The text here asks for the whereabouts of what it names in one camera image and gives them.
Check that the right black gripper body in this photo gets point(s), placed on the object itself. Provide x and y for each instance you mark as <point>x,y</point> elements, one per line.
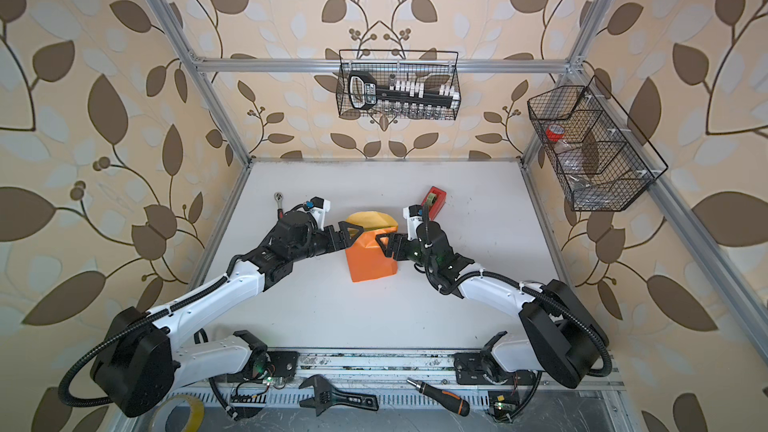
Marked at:
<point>408,250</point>

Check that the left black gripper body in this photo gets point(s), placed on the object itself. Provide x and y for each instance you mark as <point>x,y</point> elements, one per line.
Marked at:
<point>315,243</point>

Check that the yellow orange wrapping paper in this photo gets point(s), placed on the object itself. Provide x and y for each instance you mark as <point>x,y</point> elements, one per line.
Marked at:
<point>365,259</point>

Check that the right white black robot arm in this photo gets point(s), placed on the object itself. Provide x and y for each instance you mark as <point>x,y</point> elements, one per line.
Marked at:
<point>562,337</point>

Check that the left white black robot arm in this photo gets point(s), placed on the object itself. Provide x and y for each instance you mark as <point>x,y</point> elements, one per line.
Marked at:
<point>146,355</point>

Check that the red tape dispenser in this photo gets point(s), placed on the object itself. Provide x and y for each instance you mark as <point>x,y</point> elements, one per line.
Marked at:
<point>434,201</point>

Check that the black socket set holder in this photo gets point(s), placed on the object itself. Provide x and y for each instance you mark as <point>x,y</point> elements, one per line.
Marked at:
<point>365,93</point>

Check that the black orange screwdriver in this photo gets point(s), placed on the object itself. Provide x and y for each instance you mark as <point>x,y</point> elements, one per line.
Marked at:
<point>448,400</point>

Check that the black adjustable wrench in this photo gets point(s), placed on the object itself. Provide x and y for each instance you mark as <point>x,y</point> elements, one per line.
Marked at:
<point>325,396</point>

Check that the small red-handled ratchet wrench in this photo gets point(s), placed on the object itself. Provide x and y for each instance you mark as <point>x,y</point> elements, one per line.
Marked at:
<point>279,201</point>

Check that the aluminium front rail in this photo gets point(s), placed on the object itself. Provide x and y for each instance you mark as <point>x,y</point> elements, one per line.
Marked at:
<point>372,366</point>

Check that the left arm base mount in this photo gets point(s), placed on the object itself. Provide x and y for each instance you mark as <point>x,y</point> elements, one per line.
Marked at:
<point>264,363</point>

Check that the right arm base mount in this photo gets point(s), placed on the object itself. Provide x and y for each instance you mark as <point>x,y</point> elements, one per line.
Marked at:
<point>481,369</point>

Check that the black wire basket back wall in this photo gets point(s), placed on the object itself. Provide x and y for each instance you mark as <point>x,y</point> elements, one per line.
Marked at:
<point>433,67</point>

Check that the black wire basket wall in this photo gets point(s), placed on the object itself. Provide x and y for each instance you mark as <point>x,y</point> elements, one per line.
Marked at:
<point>605,161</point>
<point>433,67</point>

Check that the black wire basket right wall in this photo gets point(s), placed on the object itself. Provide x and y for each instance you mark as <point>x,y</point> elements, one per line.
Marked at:
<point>605,161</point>

